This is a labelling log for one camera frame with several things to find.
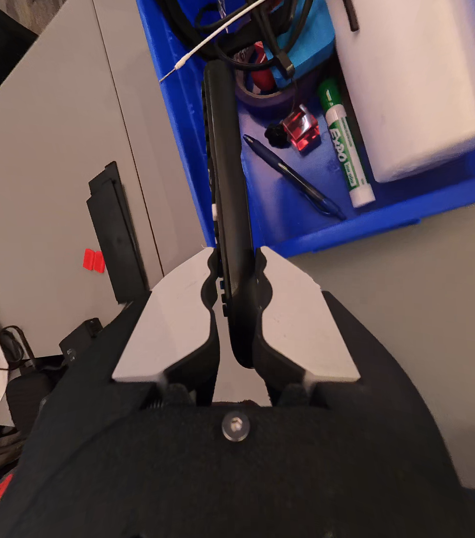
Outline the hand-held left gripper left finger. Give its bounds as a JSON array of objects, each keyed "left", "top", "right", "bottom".
[{"left": 112, "top": 246, "right": 220, "bottom": 396}]

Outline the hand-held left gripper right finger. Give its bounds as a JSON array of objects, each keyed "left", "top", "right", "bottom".
[{"left": 253, "top": 246, "right": 361, "bottom": 396}]

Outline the blue plastic bin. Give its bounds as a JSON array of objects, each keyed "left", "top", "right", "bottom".
[{"left": 137, "top": 0, "right": 475, "bottom": 258}]

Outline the blue ballpoint pen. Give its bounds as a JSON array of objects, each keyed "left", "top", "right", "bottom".
[{"left": 243, "top": 134, "right": 347, "bottom": 221}]

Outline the green whiteboard marker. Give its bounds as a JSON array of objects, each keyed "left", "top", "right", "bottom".
[{"left": 317, "top": 77, "right": 376, "bottom": 208}]

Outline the red translucent cube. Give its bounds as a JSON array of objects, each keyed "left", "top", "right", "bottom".
[{"left": 283, "top": 104, "right": 321, "bottom": 153}]

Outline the purple tape roll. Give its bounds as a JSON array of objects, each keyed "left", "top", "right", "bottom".
[{"left": 234, "top": 63, "right": 301, "bottom": 119}]

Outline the white foam block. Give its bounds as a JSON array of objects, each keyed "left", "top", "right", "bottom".
[{"left": 326, "top": 0, "right": 475, "bottom": 183}]

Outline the light blue foam pad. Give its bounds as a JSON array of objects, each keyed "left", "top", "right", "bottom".
[{"left": 263, "top": 0, "right": 337, "bottom": 80}]

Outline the white cable tie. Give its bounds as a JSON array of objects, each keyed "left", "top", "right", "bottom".
[{"left": 158, "top": 0, "right": 268, "bottom": 82}]

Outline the tangled black cable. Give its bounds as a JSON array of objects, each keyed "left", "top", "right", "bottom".
[{"left": 153, "top": 0, "right": 316, "bottom": 78}]

